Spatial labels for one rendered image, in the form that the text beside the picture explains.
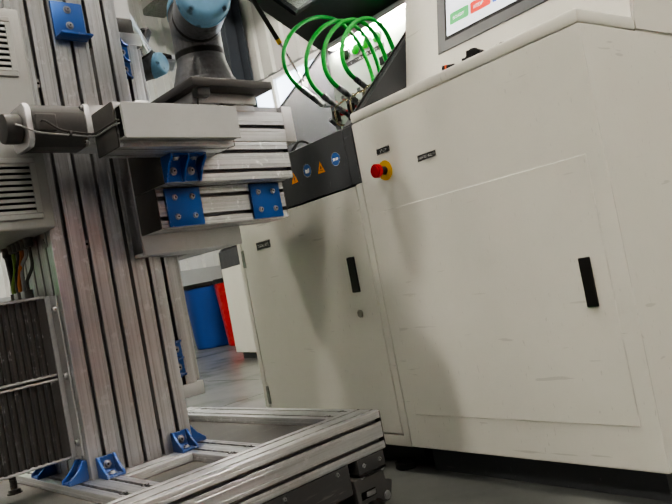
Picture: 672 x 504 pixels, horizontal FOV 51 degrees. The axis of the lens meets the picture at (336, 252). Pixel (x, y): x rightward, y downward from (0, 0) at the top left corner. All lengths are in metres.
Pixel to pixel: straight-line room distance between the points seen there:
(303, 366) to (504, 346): 0.80
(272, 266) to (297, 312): 0.18
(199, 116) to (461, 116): 0.59
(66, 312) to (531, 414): 1.03
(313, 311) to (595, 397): 0.93
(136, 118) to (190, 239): 0.40
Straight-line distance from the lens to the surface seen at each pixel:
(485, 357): 1.68
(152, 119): 1.41
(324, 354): 2.13
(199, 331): 8.39
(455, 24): 2.03
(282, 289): 2.25
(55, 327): 1.63
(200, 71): 1.69
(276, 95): 8.78
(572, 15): 1.50
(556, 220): 1.51
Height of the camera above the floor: 0.56
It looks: 2 degrees up
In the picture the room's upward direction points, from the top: 11 degrees counter-clockwise
